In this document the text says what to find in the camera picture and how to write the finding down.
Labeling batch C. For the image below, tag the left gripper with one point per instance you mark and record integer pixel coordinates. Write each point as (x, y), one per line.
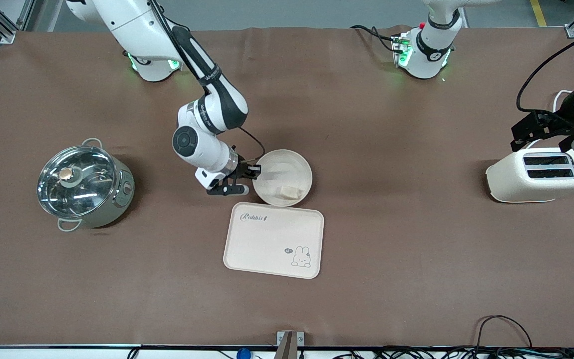
(552, 125)

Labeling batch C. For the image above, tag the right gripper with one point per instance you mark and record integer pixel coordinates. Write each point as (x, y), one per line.
(243, 168)

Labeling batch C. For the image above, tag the round cream plate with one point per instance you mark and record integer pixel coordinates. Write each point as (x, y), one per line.
(287, 167)

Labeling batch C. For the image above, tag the slice of bread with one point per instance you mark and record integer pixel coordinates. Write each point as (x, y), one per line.
(290, 192)

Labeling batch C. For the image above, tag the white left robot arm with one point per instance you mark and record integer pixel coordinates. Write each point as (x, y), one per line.
(426, 55)

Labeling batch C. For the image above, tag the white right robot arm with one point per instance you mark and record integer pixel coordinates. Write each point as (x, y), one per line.
(207, 107)

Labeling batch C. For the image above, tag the cream two-slot toaster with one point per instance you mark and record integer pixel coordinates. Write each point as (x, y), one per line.
(516, 182)

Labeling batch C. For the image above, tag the cream rabbit print tray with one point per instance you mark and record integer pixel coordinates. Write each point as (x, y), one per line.
(267, 244)

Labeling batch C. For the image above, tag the brown table cover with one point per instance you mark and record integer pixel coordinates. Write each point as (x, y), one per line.
(366, 249)

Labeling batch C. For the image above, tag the pale green electric pot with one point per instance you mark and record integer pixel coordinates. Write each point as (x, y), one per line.
(117, 204)

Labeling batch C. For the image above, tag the glass pot lid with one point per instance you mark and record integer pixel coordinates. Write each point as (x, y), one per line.
(80, 182)

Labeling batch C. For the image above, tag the blue round knob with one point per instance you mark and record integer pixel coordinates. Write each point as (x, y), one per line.
(243, 354)

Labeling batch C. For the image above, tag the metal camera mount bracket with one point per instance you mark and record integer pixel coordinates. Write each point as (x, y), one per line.
(289, 344)

